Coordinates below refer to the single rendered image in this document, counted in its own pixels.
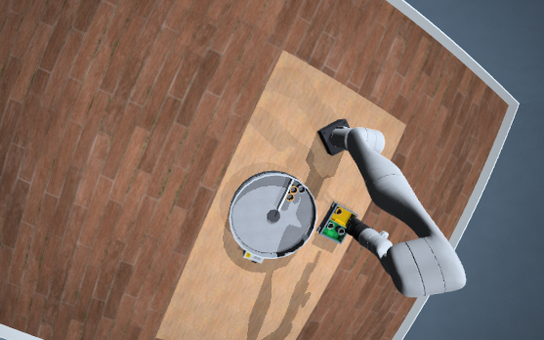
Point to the grey two-compartment sorting bin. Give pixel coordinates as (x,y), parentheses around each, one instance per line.
(337,220)

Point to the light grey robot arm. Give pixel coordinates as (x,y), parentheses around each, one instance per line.
(418,267)

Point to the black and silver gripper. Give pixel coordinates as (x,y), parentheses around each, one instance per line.
(361,232)

